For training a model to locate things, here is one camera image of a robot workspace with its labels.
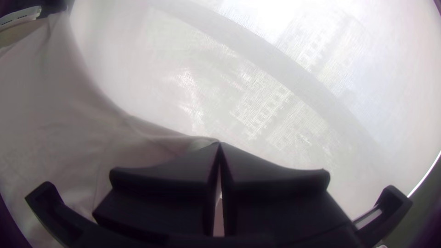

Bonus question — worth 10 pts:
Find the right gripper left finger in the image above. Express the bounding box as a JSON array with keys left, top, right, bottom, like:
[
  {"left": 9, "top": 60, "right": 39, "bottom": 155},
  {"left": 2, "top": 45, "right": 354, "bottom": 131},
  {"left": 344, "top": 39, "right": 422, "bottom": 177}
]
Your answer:
[{"left": 92, "top": 141, "right": 221, "bottom": 239}]

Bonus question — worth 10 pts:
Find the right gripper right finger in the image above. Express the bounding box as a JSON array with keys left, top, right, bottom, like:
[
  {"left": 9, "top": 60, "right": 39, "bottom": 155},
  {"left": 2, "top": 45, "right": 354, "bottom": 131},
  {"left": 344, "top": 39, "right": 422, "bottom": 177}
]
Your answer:
[{"left": 220, "top": 141, "right": 353, "bottom": 239}]

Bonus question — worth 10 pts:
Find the white sheer curtain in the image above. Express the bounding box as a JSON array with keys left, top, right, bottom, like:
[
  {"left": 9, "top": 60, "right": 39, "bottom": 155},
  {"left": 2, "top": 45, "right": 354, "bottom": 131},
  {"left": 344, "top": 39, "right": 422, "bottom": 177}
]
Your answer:
[{"left": 68, "top": 0, "right": 441, "bottom": 221}]

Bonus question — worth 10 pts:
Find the white laundry basket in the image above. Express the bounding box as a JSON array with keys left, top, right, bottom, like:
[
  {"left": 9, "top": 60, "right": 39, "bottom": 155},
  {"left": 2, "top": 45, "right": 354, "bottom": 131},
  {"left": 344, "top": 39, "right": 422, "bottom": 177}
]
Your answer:
[{"left": 0, "top": 6, "right": 42, "bottom": 28}]

